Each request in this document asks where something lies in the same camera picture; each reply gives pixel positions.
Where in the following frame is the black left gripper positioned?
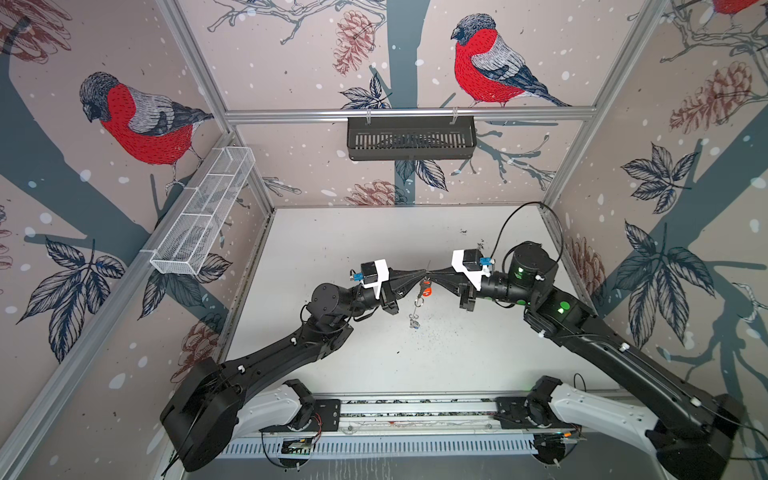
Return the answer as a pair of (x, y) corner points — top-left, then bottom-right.
(338, 266), (423, 323)

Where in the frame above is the silver metal carabiner keyring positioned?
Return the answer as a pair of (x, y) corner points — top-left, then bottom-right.
(409, 296), (428, 330)

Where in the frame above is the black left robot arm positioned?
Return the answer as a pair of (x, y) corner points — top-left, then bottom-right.
(160, 269), (427, 472)

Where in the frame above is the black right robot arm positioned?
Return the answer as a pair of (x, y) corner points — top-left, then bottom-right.
(428, 242), (745, 479)

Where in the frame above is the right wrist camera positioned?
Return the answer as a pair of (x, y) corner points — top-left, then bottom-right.
(451, 248), (494, 291)

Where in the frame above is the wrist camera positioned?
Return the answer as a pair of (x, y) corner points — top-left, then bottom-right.
(451, 248), (494, 291)
(350, 259), (390, 300)

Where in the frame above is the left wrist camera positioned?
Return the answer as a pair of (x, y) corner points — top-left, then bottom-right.
(350, 259), (390, 300)

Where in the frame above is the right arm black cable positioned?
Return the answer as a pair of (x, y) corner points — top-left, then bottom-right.
(488, 201), (566, 265)

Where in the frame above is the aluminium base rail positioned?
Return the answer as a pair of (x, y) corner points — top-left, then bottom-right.
(219, 385), (657, 468)

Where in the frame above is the black hanging wire basket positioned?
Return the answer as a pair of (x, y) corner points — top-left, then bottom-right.
(347, 116), (477, 161)

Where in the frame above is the horizontal aluminium frame bar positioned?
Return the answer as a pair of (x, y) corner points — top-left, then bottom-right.
(224, 106), (597, 125)

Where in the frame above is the white mesh wire shelf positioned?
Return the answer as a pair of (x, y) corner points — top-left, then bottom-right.
(150, 146), (255, 275)

